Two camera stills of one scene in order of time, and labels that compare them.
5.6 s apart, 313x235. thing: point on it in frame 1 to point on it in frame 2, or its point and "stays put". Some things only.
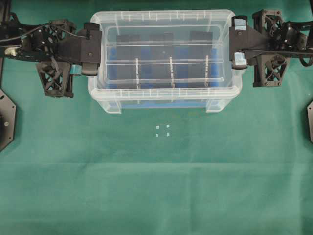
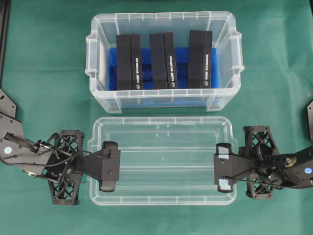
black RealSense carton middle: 162,60 stays put
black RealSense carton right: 199,59 stays put
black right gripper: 268,43 to 259,163
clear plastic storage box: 165,58 stays put
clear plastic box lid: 167,53 to 165,161
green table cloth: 73,168 stays put
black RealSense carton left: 129,61 stays put
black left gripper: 55,46 to 60,158
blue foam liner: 182,96 stays put
